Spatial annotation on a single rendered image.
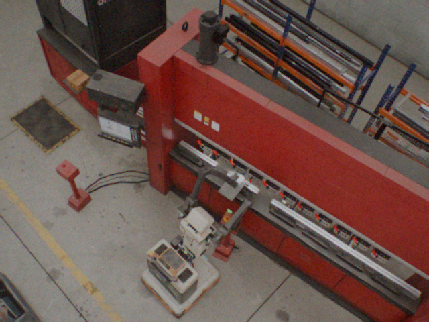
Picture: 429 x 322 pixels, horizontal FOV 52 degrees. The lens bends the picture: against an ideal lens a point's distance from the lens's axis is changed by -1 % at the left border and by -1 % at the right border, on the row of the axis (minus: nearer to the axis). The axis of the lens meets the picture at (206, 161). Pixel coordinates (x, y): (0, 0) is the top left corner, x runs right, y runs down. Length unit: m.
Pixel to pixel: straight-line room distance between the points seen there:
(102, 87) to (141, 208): 1.98
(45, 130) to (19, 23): 2.41
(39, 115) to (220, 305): 3.66
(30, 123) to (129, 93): 2.77
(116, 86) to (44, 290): 2.52
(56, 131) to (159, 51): 2.87
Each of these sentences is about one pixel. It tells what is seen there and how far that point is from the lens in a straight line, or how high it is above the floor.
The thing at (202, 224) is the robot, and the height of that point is 1.36.
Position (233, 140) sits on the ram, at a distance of 4.24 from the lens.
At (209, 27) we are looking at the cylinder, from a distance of 3.62.
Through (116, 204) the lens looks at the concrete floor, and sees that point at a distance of 5.71.
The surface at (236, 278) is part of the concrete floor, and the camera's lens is 5.33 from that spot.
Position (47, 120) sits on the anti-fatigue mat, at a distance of 6.64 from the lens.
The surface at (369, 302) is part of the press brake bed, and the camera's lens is 5.08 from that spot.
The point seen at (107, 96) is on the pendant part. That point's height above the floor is 1.90.
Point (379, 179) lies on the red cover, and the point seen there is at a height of 2.24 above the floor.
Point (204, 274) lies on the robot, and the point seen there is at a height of 0.28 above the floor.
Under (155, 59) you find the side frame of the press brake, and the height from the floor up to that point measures 2.30.
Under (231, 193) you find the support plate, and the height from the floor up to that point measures 1.00.
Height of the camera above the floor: 5.03
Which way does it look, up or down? 57 degrees down
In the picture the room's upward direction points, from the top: 6 degrees clockwise
